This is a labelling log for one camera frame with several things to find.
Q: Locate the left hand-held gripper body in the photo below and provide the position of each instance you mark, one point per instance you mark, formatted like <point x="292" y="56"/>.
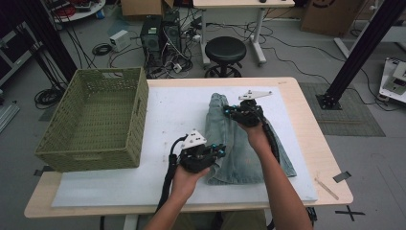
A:
<point x="194" y="156"/>

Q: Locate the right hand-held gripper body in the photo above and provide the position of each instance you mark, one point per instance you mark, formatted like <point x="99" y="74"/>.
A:
<point x="247" y="113"/>

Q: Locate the light blue denim skirt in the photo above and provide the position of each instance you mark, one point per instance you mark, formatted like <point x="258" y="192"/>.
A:
<point x="236" y="159"/>

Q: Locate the green woven basket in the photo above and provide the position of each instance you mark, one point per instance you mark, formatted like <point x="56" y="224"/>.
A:
<point x="92" y="127"/>

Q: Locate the person's right hand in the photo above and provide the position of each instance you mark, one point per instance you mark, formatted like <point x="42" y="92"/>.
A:
<point x="255" y="137"/>

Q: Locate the person's left hand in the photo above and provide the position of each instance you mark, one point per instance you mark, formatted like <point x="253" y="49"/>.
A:
<point x="188" y="182"/>

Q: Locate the white foam mat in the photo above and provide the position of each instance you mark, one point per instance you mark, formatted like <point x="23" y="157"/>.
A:
<point x="178" y="115"/>

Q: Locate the black round stool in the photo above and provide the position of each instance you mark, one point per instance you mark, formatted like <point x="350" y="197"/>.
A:
<point x="225" y="49"/>

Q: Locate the person's khaki trousers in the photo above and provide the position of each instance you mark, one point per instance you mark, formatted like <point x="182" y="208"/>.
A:
<point x="242" y="222"/>

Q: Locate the black computer tower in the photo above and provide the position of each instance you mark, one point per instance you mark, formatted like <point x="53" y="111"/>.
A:
<point x="150" y="41"/>
<point x="172" y="35"/>

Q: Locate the grey floor mat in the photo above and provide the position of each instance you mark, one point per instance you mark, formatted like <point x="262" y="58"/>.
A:
<point x="351" y="118"/>

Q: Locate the white desk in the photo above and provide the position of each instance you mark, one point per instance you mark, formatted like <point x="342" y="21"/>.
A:
<point x="242" y="3"/>

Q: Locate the thin wooden stick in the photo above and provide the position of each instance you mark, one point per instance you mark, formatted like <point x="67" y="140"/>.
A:
<point x="326" y="189"/>

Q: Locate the black tape piece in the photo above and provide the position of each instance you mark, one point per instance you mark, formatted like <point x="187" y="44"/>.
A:
<point x="342" y="176"/>
<point x="40" y="172"/>

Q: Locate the large cardboard box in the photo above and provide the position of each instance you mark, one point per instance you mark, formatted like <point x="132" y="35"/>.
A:
<point x="332" y="17"/>

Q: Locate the small white box device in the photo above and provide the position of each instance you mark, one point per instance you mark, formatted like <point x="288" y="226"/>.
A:
<point x="119" y="40"/>

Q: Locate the small cardboard box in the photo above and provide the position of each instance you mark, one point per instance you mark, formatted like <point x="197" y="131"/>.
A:
<point x="143" y="7"/>

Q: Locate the black tape cross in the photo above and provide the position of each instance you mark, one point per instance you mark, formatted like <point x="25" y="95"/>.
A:
<point x="349" y="212"/>

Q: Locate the white machine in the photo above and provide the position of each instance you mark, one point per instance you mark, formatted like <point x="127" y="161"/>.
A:
<point x="394" y="83"/>

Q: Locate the round white table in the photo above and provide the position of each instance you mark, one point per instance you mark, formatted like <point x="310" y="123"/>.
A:
<point x="83" y="12"/>

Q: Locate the grey metal rails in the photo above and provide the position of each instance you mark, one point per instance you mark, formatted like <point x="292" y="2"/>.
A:
<point x="6" y="116"/>

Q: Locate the black metal stand post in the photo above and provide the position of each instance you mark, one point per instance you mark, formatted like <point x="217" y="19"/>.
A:
<point x="51" y="38"/>
<point x="364" y="48"/>

